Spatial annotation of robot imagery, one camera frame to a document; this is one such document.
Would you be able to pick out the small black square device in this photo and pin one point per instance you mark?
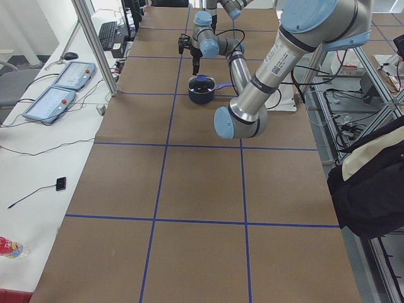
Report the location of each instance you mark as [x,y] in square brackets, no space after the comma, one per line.
[61,183]

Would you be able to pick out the blue saucepan with handle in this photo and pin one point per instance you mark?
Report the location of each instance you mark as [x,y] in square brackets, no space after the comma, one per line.
[208,97]

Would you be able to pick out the black and beige backpack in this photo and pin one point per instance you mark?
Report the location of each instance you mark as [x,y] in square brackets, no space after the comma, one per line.
[367,188]

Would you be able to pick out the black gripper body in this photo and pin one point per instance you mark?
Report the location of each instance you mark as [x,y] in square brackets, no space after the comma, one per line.
[195,53]

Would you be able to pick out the aluminium frame post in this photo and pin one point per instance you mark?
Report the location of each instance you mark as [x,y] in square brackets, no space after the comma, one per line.
[85,20]

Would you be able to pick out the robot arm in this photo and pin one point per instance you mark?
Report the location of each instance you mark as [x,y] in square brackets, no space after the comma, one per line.
[304,26]
[206,42]

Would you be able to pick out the glass lid with blue knob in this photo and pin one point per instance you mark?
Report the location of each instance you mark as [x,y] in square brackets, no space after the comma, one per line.
[201,84]

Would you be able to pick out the black keyboard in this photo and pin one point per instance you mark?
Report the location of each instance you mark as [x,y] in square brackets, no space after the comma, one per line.
[106,35]

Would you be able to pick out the blue teach pendant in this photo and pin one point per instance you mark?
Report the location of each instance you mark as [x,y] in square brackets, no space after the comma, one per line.
[53,102]
[75,75]

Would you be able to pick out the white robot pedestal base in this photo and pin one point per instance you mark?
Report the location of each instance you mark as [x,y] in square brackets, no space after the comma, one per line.
[282,99]

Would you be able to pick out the upper blue teach pendant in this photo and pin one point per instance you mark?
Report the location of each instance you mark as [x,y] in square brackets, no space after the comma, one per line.
[75,75]

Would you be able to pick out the brown paper table mat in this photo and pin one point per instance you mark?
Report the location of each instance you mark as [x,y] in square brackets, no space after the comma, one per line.
[166,211]

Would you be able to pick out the lower blue teach pendant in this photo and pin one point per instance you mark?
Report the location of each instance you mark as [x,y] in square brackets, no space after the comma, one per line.
[53,102]

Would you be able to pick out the black computer mouse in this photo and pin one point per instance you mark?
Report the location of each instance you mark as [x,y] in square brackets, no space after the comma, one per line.
[70,56]

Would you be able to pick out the red patterned drink bottle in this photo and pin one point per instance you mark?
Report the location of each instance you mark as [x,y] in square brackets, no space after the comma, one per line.
[13,250]

